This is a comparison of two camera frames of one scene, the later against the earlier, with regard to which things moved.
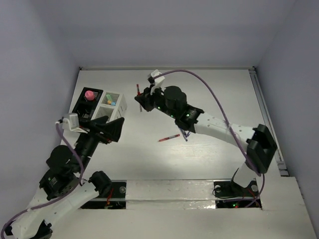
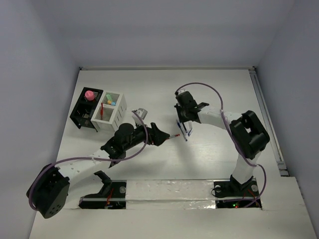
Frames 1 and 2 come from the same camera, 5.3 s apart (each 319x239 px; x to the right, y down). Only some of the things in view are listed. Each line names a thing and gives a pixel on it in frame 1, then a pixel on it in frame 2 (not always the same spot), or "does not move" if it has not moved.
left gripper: [112, 129] -> [159, 136]
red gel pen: [138, 94] -> [101, 110]
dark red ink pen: [169, 137] does not move
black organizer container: [86, 103] does not move
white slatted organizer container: [113, 113] does not move
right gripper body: [157, 98] -> [182, 112]
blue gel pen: [184, 134] does not move
